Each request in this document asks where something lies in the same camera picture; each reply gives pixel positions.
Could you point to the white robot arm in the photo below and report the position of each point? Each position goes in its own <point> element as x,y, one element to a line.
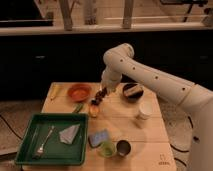
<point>192,98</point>

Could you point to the dark purple grapes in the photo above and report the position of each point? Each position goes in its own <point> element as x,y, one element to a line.
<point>98,98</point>

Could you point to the black bowl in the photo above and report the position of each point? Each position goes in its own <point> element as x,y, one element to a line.
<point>132,92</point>

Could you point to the silver fork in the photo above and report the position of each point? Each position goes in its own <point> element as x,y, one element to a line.
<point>39,152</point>

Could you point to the blue sponge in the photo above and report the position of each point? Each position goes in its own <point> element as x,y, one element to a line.
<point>97,138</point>

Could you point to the green plastic tray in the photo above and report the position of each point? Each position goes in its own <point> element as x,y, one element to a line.
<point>55,152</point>

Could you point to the green pepper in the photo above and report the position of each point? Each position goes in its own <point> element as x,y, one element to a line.
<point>78,108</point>

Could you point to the small metal cup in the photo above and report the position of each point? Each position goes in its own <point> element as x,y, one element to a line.
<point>123,148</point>

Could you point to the white paper cup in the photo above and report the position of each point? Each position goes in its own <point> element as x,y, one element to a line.
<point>144,112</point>

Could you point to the grey folded cloth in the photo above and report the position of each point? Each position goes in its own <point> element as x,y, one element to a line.
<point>67,135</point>

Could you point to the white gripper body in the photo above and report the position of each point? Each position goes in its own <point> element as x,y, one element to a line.
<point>110,80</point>

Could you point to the green plastic cup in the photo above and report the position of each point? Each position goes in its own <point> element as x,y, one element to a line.
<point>107,149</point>

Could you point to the red bowl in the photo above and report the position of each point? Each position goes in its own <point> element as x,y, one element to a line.
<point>79,92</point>

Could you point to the orange fruit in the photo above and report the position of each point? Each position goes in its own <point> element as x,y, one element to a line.
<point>93,110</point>

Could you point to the yellow banana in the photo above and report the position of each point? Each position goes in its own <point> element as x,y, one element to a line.
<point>54,92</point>

